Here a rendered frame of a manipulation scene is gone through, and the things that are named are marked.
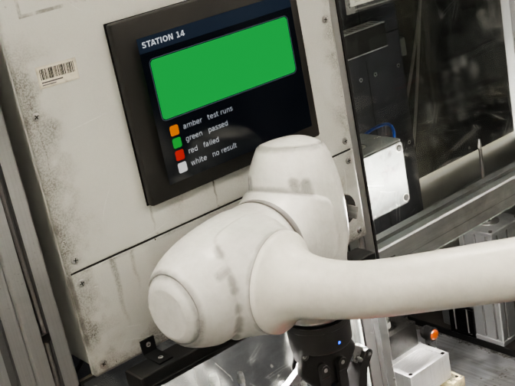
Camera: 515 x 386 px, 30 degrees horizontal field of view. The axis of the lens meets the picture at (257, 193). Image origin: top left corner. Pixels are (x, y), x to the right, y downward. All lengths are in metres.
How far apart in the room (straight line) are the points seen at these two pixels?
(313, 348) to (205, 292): 0.25
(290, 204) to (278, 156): 0.05
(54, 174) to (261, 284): 0.25
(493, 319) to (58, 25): 1.13
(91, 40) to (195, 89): 0.13
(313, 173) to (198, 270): 0.20
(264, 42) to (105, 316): 0.35
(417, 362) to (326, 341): 0.56
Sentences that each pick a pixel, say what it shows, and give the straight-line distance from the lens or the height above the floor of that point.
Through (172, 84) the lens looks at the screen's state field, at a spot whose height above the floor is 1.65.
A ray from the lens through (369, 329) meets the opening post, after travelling 1.33.
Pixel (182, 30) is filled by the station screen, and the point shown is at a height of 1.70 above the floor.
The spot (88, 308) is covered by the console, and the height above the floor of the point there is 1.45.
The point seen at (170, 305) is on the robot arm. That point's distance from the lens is 0.90.
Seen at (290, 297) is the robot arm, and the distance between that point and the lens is 0.90.
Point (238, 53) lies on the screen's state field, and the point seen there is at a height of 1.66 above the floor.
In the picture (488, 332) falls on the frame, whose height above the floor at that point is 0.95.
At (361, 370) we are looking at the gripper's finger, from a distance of 1.18.
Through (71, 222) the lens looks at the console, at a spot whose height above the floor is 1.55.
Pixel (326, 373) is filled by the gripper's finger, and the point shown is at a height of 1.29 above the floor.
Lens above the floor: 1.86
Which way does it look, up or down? 19 degrees down
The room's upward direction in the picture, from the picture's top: 11 degrees counter-clockwise
